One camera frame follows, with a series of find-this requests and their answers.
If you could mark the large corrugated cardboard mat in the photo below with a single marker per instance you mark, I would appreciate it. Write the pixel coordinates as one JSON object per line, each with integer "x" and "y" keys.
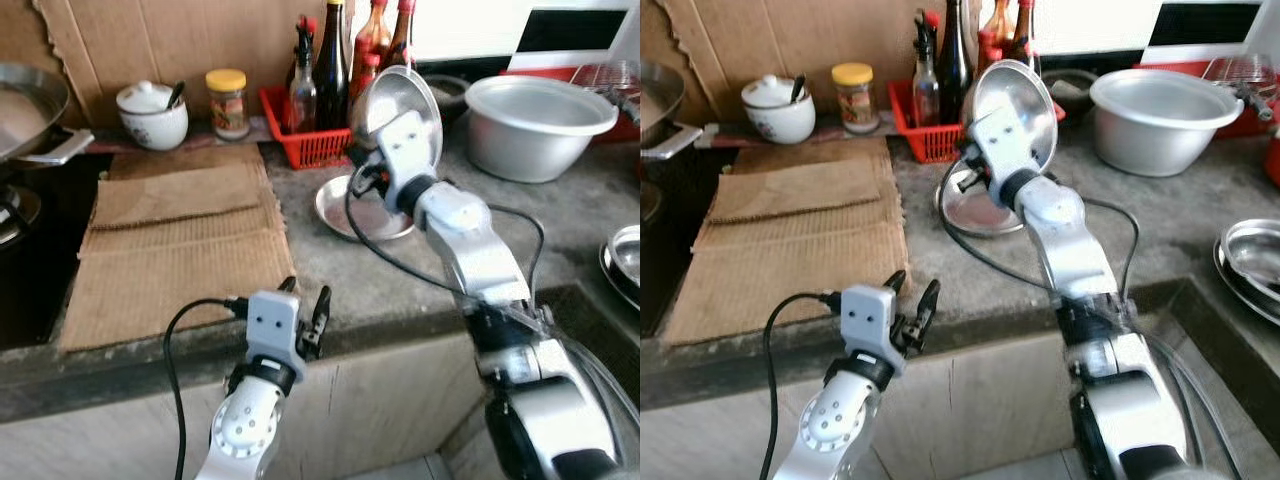
{"x": 180, "y": 290}
{"x": 790, "y": 285}

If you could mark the shallow steel bowl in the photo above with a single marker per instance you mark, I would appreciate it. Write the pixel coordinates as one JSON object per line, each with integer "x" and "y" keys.
{"x": 626, "y": 252}
{"x": 1252, "y": 250}

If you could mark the tall dark bottle yellow cap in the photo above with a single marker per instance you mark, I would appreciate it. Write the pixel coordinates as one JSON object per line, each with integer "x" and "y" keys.
{"x": 331, "y": 70}
{"x": 955, "y": 65}

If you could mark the amber bottle red cap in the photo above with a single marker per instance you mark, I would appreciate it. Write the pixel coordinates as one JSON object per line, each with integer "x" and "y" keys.
{"x": 372, "y": 30}
{"x": 998, "y": 22}

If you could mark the deep steel bowl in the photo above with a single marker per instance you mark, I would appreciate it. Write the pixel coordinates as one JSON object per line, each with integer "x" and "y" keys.
{"x": 400, "y": 90}
{"x": 1020, "y": 85}

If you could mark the white ceramic condiment pot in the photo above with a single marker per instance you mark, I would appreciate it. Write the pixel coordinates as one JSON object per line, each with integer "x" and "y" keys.
{"x": 778, "y": 118}
{"x": 150, "y": 125}

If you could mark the large aluminium pot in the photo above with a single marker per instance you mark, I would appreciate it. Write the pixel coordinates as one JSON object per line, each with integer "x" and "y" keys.
{"x": 1160, "y": 135}
{"x": 540, "y": 140}

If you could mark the small sauce bottle red cap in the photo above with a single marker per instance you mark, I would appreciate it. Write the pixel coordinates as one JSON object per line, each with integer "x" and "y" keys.
{"x": 362, "y": 75}
{"x": 986, "y": 50}

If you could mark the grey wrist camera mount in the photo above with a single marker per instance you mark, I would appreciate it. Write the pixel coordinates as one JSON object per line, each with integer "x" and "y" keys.
{"x": 405, "y": 145}
{"x": 1000, "y": 140}
{"x": 273, "y": 325}
{"x": 868, "y": 320}

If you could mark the glass jar yellow lid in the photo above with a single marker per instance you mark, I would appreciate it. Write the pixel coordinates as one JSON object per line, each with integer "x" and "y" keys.
{"x": 853, "y": 100}
{"x": 227, "y": 108}

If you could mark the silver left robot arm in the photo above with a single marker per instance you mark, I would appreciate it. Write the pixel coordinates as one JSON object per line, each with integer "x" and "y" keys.
{"x": 240, "y": 430}
{"x": 830, "y": 425}

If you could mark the dark round bowl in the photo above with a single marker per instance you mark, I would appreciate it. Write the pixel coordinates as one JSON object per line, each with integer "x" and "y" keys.
{"x": 452, "y": 90}
{"x": 1075, "y": 88}

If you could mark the red plastic basket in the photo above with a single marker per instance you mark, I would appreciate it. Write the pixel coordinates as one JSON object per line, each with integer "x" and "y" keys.
{"x": 930, "y": 140}
{"x": 310, "y": 148}

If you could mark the brown cardboard wall sheet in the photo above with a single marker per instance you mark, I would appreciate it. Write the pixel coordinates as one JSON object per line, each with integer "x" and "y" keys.
{"x": 150, "y": 40}
{"x": 780, "y": 40}

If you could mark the round steel plate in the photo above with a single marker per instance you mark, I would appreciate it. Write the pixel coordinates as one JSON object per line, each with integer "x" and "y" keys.
{"x": 612, "y": 285}
{"x": 1235, "y": 298}

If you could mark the flat steel plate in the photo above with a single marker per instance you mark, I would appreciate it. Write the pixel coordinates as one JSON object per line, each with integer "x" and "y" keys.
{"x": 335, "y": 205}
{"x": 975, "y": 215}

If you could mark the dark bottle red cap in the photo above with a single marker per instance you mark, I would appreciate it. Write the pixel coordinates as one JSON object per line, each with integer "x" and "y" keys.
{"x": 400, "y": 35}
{"x": 1024, "y": 35}

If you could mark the small folded cardboard piece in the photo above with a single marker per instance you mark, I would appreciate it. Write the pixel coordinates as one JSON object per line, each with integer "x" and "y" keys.
{"x": 800, "y": 185}
{"x": 180, "y": 195}

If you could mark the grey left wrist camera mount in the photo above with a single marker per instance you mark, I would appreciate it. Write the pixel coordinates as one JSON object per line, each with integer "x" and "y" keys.
{"x": 273, "y": 325}
{"x": 868, "y": 320}

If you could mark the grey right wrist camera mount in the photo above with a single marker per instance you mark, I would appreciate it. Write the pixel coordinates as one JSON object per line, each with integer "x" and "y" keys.
{"x": 1000, "y": 140}
{"x": 405, "y": 145}

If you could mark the black gas stove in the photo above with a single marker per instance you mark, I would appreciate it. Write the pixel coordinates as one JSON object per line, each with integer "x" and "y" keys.
{"x": 30, "y": 290}
{"x": 665, "y": 270}

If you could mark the clear bottle black spout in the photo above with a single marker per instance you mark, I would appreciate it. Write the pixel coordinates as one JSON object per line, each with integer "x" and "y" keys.
{"x": 926, "y": 90}
{"x": 303, "y": 95}

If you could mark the small dark pot spoon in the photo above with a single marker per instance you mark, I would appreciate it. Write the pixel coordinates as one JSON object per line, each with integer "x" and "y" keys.
{"x": 799, "y": 86}
{"x": 176, "y": 92}

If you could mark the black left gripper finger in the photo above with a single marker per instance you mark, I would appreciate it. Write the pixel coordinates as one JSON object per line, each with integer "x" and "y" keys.
{"x": 287, "y": 285}
{"x": 928, "y": 305}
{"x": 895, "y": 282}
{"x": 321, "y": 310}

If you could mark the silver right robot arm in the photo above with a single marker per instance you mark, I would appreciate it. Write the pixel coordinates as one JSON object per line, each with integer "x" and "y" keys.
{"x": 470, "y": 240}
{"x": 1075, "y": 235}

